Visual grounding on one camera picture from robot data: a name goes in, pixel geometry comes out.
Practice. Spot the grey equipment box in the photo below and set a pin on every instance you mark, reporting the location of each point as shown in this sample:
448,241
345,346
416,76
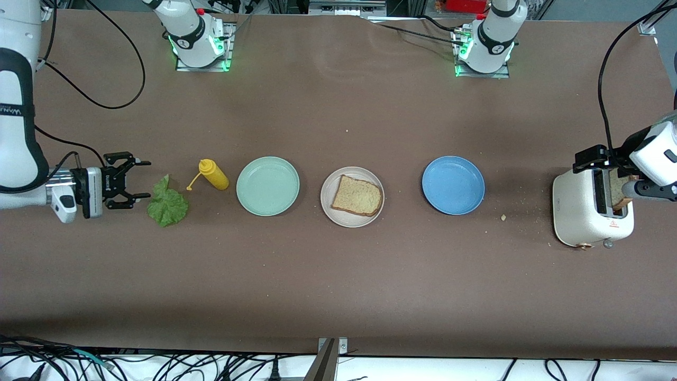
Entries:
344,8

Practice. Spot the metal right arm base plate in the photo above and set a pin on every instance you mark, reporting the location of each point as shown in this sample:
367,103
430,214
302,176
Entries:
228,53

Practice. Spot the red box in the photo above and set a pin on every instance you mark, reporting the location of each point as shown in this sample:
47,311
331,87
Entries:
465,5

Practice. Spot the yellow mustard squeeze bottle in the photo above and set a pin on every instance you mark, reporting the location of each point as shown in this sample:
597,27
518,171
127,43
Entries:
216,179

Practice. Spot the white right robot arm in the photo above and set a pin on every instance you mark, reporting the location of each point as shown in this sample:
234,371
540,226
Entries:
16,32

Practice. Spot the green lettuce leaf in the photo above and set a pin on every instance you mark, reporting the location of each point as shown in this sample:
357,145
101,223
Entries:
168,209

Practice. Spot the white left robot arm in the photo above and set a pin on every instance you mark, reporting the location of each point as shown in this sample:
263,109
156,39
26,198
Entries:
486,61

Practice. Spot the mint green round plate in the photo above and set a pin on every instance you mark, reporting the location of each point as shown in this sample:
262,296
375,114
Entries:
267,186

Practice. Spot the white two-slot toaster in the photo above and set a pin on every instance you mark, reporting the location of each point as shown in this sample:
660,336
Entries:
574,206

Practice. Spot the brown bread slice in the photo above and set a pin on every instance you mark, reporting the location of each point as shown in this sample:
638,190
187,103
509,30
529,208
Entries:
357,196
618,191

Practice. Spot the metal table bracket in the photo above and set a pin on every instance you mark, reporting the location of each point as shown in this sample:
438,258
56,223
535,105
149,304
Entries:
325,365

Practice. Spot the black power plug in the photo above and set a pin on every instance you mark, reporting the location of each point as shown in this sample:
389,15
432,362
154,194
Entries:
274,373

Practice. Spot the aluminium frame strut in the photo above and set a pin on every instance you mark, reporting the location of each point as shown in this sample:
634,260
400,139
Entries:
646,27

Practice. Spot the blue round plate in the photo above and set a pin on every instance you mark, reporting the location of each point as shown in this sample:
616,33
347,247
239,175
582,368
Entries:
453,185

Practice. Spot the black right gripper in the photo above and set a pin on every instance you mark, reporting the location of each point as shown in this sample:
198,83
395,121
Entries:
109,183

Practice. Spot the beige round plate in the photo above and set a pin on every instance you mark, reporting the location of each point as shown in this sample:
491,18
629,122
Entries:
349,222

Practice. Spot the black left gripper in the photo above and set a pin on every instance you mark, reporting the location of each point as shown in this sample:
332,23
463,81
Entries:
593,156

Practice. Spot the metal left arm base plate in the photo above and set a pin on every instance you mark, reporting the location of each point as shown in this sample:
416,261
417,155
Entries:
497,75

